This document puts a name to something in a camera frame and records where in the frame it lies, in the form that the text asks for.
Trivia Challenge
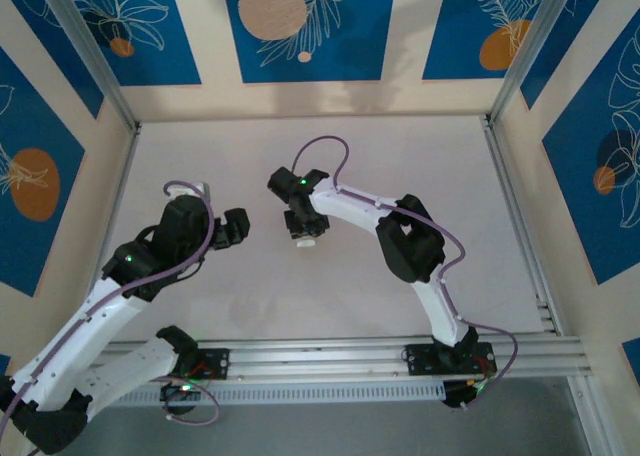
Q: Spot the black electronics box green light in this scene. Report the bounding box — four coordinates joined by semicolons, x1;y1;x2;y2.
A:
159;378;204;408
442;379;489;410

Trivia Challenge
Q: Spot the aluminium side rail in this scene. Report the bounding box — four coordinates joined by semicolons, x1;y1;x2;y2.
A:
87;123;144;297
479;115;565;336

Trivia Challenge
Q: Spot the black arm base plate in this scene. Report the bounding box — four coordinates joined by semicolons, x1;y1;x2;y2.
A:
405;343;498;376
172;348;231;381

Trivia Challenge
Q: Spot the aluminium frame beam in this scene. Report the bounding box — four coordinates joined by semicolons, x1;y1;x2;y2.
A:
99;334;592;388

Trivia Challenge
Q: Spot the grey slotted cable duct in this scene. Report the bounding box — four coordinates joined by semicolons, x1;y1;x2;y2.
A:
107;381;447;408

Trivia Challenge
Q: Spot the aluminium frame post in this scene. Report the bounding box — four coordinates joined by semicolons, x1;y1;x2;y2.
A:
485;0;575;127
35;0;142;132

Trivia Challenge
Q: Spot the aluminium frame leg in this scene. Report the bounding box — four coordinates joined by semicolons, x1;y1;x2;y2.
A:
567;375;604;456

